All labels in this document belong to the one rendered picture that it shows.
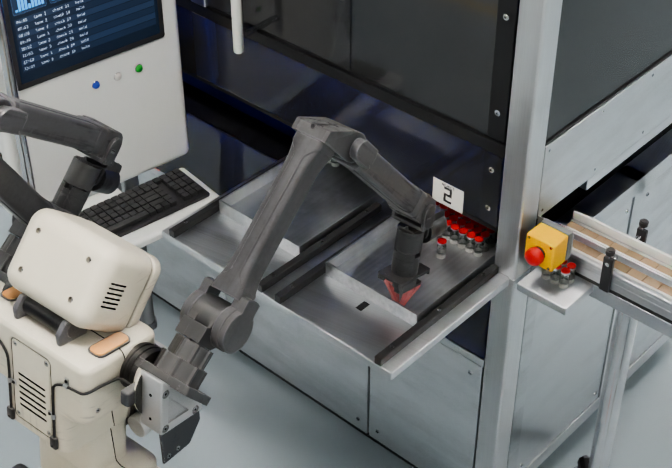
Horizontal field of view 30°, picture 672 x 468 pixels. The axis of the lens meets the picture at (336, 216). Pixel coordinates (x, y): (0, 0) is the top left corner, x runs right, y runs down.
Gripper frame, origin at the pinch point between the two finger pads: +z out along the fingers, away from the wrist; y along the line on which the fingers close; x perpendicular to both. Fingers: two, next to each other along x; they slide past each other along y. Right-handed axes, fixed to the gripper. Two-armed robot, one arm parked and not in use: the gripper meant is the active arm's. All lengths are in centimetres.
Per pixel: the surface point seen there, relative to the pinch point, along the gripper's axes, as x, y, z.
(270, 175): 54, 15, -3
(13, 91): 86, -35, -26
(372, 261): 15.0, 9.2, -0.2
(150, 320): 97, 19, 65
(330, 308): 11.6, -8.3, 3.2
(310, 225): 34.4, 9.5, -0.4
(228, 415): 70, 26, 86
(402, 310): -2.1, -1.3, -0.6
